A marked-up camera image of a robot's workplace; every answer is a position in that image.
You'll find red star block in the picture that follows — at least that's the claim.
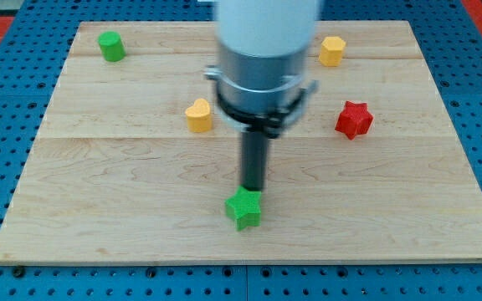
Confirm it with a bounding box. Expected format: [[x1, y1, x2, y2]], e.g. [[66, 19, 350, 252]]
[[335, 100, 374, 140]]

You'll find yellow hexagon block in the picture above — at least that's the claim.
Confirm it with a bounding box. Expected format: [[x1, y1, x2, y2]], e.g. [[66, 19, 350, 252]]
[[318, 36, 346, 67]]

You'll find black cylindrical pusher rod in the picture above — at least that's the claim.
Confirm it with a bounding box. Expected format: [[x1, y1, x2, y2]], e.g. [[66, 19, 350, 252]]
[[240, 131, 269, 191]]

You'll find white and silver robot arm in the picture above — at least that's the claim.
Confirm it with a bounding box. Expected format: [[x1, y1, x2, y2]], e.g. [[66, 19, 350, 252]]
[[206, 0, 322, 191]]

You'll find green star block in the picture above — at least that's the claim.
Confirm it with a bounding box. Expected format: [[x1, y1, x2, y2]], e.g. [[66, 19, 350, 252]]
[[225, 186, 262, 231]]

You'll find light wooden board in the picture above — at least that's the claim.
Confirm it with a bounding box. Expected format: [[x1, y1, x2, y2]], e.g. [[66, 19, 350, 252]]
[[0, 21, 482, 266]]

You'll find green cylinder block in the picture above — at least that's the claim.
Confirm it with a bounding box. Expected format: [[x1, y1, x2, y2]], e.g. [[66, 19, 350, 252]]
[[97, 31, 126, 62]]

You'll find yellow heart block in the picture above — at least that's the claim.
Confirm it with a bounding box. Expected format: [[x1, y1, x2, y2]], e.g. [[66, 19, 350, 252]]
[[185, 99, 213, 133]]

